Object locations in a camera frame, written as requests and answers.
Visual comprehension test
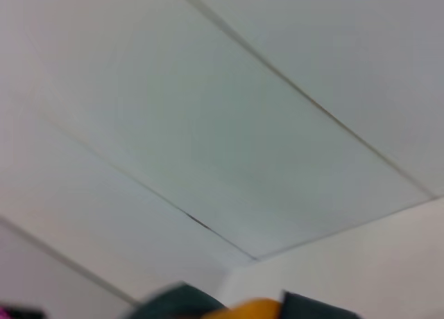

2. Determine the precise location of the dark green lunch bag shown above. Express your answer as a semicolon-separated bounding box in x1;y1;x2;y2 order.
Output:
133;281;368;319

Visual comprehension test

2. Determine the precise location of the yellow banana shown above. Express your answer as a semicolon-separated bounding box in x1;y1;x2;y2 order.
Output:
207;297;282;319

